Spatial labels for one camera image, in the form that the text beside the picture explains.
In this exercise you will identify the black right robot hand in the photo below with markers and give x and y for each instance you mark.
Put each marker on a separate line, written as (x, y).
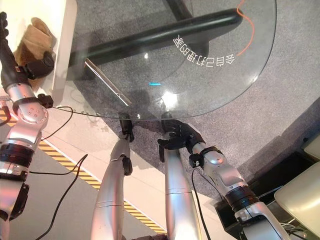
(183, 136)

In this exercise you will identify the clear glass strip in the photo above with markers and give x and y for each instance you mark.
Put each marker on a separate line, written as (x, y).
(107, 82)

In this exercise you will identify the black furniture frame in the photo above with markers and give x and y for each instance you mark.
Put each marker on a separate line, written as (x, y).
(272, 172)

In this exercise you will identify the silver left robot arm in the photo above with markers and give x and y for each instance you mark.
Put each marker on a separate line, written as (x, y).
(23, 130)

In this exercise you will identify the black tubular table base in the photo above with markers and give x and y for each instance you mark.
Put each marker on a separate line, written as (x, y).
(155, 35)

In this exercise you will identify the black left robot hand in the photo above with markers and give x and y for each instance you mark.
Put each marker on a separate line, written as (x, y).
(7, 67)

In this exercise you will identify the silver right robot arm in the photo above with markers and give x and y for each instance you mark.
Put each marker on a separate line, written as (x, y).
(235, 185)

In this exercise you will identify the grey carpet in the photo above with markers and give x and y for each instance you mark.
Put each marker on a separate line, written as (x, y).
(225, 130)

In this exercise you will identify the white cabinet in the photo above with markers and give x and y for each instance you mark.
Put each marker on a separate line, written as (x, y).
(63, 50)

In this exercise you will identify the tan cloth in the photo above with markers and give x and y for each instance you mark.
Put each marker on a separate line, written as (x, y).
(32, 42)

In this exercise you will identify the silver left robot leg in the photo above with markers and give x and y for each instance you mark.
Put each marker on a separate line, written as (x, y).
(110, 195)

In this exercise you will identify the yellow black hazard tape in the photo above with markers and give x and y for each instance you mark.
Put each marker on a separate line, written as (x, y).
(75, 167)

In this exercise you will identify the small cream seat cushion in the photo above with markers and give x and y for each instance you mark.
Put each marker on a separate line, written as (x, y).
(313, 150)

